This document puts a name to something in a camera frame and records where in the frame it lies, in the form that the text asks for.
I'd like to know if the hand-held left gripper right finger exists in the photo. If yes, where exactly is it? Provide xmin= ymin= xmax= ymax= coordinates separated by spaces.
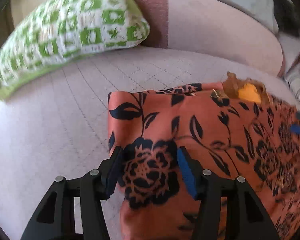
xmin=177 ymin=146 xmax=281 ymax=240

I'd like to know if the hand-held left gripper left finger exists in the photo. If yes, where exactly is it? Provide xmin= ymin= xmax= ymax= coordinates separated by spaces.
xmin=21 ymin=146 xmax=123 ymax=240

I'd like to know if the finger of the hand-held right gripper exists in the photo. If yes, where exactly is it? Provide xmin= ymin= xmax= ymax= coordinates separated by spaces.
xmin=289 ymin=110 xmax=300 ymax=141

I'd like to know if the orange floral garment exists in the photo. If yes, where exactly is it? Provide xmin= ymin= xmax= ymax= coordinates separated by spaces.
xmin=107 ymin=71 xmax=300 ymax=240

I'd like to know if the striped white cloth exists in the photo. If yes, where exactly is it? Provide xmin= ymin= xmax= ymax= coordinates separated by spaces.
xmin=277 ymin=33 xmax=300 ymax=102

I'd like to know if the pink sofa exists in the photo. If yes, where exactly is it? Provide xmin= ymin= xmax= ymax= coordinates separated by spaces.
xmin=0 ymin=0 xmax=300 ymax=240

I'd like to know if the dark cloth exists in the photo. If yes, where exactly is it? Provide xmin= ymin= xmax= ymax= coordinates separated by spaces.
xmin=272 ymin=0 xmax=300 ymax=38

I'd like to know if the green white patterned pillow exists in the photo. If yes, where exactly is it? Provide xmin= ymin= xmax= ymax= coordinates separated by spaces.
xmin=0 ymin=0 xmax=151 ymax=102

